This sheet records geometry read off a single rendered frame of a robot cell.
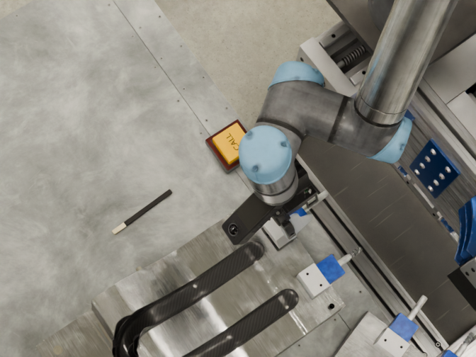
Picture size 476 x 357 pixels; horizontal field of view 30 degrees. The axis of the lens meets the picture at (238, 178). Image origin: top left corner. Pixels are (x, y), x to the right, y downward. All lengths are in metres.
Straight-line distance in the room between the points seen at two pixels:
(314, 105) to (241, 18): 1.50
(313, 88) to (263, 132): 0.11
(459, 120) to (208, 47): 1.20
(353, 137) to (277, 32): 1.48
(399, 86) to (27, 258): 0.84
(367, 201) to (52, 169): 0.95
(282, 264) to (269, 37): 1.25
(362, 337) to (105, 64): 0.75
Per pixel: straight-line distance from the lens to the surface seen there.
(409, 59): 1.21
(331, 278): 1.63
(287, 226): 1.48
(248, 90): 2.69
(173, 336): 1.58
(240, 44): 2.75
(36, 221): 1.77
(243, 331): 1.62
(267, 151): 1.26
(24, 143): 1.82
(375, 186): 2.42
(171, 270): 1.63
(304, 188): 1.46
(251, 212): 1.45
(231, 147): 1.74
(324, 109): 1.31
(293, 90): 1.32
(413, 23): 1.18
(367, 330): 1.67
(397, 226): 2.40
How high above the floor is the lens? 2.49
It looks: 73 degrees down
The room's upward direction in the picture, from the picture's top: 9 degrees clockwise
